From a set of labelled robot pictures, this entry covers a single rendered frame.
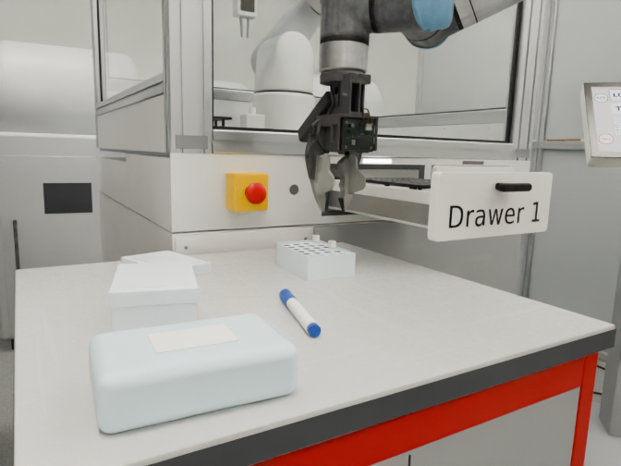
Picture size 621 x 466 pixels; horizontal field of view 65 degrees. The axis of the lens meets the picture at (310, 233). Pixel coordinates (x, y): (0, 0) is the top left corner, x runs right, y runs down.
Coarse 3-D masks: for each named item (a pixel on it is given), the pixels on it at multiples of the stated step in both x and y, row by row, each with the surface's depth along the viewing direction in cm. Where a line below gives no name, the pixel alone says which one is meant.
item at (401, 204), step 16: (336, 192) 104; (368, 192) 95; (384, 192) 91; (400, 192) 87; (416, 192) 83; (336, 208) 105; (352, 208) 99; (368, 208) 95; (384, 208) 90; (400, 208) 87; (416, 208) 83; (416, 224) 84
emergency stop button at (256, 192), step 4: (252, 184) 90; (256, 184) 90; (260, 184) 90; (248, 188) 89; (252, 188) 89; (256, 188) 90; (260, 188) 90; (264, 188) 91; (248, 192) 89; (252, 192) 89; (256, 192) 90; (260, 192) 90; (264, 192) 91; (248, 196) 89; (252, 196) 89; (256, 196) 90; (260, 196) 90; (264, 196) 91; (248, 200) 90; (252, 200) 90; (256, 200) 90; (260, 200) 90
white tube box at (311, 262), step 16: (304, 240) 87; (320, 240) 87; (288, 256) 80; (304, 256) 75; (320, 256) 75; (336, 256) 76; (352, 256) 77; (304, 272) 75; (320, 272) 75; (336, 272) 77; (352, 272) 78
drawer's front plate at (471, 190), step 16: (432, 176) 77; (448, 176) 77; (464, 176) 79; (480, 176) 81; (496, 176) 83; (512, 176) 85; (528, 176) 87; (544, 176) 89; (432, 192) 77; (448, 192) 78; (464, 192) 79; (480, 192) 81; (496, 192) 83; (512, 192) 86; (528, 192) 88; (544, 192) 90; (432, 208) 78; (448, 208) 78; (464, 208) 80; (480, 208) 82; (496, 208) 84; (528, 208) 88; (544, 208) 91; (432, 224) 78; (448, 224) 79; (464, 224) 81; (496, 224) 85; (512, 224) 87; (528, 224) 89; (544, 224) 92
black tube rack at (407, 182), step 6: (366, 180) 101; (372, 180) 100; (378, 180) 99; (384, 180) 100; (390, 180) 100; (396, 180) 101; (402, 180) 102; (408, 180) 102; (414, 180) 101; (420, 180) 103; (426, 180) 103; (402, 186) 92; (408, 186) 90
